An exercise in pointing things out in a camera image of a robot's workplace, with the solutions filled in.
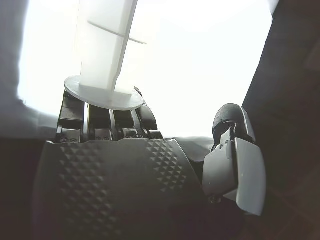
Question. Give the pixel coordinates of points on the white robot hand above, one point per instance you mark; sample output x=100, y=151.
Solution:
x=112, y=180

